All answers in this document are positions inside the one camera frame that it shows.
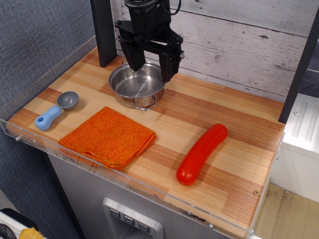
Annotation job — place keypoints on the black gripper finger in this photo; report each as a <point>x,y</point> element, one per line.
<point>169,65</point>
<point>134,55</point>

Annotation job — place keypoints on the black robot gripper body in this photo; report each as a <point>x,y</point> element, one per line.
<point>149,27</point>

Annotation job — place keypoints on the red sausage-shaped roller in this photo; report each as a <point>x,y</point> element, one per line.
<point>194,161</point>

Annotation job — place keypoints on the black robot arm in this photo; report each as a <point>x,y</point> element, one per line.
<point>149,30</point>

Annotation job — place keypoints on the orange knitted cloth pad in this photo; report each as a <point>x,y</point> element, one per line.
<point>110,138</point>

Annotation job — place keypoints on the stainless steel pot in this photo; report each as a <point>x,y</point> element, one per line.
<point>141,89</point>

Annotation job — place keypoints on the blue grey ice cream scoop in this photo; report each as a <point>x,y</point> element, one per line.
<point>65,102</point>

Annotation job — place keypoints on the clear acrylic table guard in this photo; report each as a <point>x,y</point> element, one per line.
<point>226,196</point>

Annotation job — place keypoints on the white toy appliance at right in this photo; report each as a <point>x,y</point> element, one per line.
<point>296,165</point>

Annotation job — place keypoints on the grey toy fridge dispenser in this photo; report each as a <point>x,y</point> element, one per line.
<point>127,223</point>

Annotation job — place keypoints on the yellow object at corner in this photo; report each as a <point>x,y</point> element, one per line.
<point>30,233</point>

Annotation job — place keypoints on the black vertical post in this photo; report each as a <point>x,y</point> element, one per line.
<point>104,31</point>

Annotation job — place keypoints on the black post at right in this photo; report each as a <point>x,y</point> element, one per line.
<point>301,70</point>

